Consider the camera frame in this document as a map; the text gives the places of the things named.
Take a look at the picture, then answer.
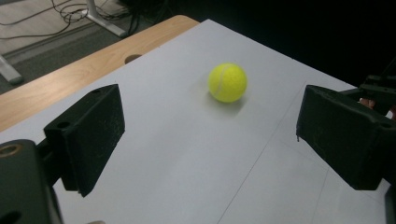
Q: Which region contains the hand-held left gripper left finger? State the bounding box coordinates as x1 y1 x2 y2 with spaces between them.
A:
36 83 126 198

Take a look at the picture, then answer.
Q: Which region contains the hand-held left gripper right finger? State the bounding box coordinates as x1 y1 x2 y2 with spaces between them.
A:
295 84 396 191

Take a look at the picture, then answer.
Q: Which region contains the yellow tennis ball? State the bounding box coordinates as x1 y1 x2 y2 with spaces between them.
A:
207 62 248 104

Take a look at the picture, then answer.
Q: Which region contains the white metal stand leg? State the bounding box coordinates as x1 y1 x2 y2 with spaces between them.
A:
0 55 25 86
81 0 128 39

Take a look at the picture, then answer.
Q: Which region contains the thin dark floor cable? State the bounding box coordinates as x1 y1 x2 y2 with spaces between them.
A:
0 0 94 41

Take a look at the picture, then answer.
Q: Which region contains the black cable bundle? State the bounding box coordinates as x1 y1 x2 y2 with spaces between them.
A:
116 0 178 35

